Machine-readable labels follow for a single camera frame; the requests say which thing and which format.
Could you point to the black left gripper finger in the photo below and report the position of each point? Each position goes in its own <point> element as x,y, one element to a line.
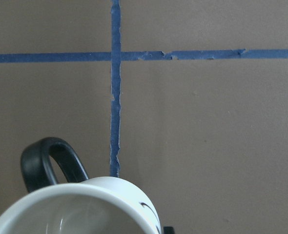
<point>168,230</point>

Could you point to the white smiley face mug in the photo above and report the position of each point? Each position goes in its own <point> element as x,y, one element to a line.
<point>62,199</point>

